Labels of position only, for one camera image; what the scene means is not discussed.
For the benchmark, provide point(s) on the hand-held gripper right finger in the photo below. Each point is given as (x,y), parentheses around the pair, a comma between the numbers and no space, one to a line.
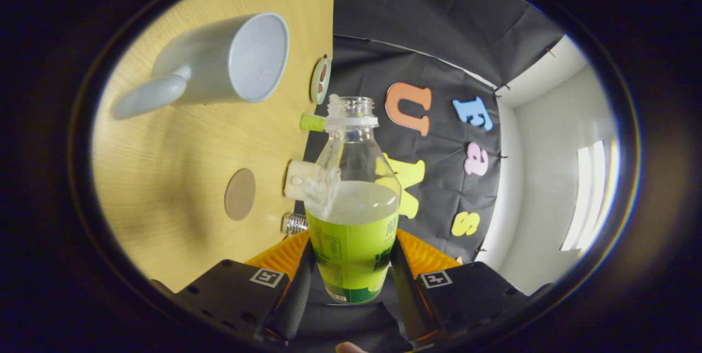
(471,292)

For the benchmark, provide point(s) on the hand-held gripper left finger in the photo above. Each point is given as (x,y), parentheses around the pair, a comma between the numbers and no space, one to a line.
(230,292)

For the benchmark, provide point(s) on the round brown coaster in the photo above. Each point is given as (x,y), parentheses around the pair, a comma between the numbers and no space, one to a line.
(240,194)

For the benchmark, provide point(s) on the juice bottle green label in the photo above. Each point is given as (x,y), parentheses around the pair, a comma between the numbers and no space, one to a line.
(354,243)

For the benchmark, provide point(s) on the light blue cup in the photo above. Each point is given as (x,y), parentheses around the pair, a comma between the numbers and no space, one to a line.
(208,68)

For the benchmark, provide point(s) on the capped green drink bottle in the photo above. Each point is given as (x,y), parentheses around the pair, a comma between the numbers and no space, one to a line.
(311,122)

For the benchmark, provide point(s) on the white toaster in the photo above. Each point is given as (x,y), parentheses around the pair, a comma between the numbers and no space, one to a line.
(299,180)

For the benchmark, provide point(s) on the wooden table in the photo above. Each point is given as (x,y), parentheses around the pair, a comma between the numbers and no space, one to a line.
(164,177)

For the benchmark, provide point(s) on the ceiling light panel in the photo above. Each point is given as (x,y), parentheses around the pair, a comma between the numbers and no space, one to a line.
(589,199)

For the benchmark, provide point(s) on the pale green plate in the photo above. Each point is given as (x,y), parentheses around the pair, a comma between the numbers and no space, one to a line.
(314,81)

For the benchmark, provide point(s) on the black backdrop cloth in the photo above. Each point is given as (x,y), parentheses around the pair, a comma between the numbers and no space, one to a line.
(439,24)

